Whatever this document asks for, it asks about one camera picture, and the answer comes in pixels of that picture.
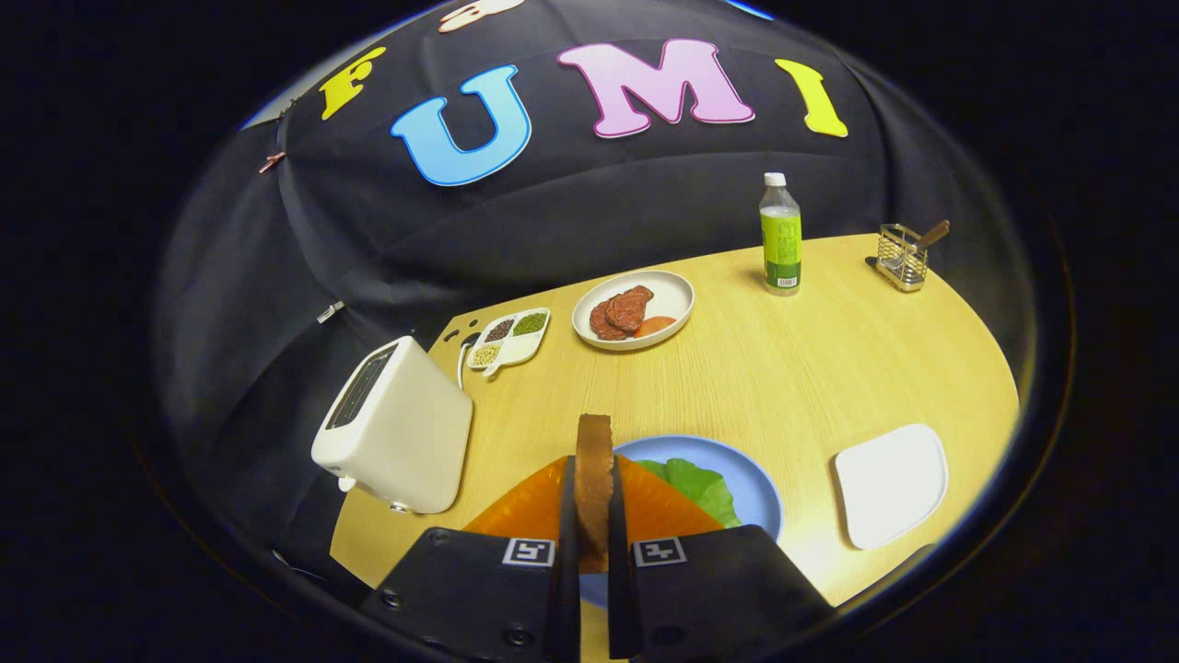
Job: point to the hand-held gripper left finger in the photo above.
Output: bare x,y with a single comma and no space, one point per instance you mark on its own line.
479,594

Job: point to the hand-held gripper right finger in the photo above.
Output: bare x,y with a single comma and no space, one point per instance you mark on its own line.
718,594

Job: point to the green lettuce leaf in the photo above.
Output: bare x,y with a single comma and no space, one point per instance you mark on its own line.
700,483

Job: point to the toasted bread slice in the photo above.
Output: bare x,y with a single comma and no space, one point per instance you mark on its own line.
594,479

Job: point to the round blue plate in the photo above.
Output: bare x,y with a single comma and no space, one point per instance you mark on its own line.
755,488

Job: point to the white toaster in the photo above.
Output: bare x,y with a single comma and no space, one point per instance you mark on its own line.
405,433

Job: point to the square white plate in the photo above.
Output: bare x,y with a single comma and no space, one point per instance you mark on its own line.
893,483

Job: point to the white divided seed dish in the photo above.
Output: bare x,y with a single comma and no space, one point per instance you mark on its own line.
520,348

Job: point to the red tomato slice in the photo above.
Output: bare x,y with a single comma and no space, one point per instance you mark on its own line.
656,326

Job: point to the brown meat slice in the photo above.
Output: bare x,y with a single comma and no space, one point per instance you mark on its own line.
601,324
631,307

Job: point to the round white plate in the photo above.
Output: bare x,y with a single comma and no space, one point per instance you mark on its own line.
668,295

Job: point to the silver cloth clip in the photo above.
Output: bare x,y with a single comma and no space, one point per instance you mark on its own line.
330,311

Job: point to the green label plastic bottle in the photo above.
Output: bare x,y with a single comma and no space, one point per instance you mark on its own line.
781,249

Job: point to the black backdrop cloth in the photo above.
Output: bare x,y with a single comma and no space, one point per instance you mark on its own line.
553,212

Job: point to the copper cloth clip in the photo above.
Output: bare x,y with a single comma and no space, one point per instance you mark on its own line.
272,162

